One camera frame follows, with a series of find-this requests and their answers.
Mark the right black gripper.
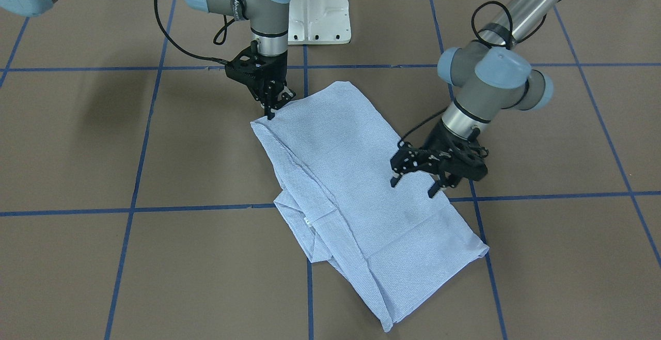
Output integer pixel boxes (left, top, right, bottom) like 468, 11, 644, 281
225, 45, 297, 120

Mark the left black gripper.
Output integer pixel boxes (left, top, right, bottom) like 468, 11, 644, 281
390, 122, 489, 198

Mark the light blue striped shirt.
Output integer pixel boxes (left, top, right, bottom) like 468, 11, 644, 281
250, 81, 489, 332

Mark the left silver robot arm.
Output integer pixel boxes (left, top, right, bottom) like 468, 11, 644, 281
390, 0, 562, 198

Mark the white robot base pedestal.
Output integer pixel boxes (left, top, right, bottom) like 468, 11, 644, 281
288, 0, 352, 45

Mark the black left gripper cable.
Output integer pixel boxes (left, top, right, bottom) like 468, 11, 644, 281
398, 1, 548, 149

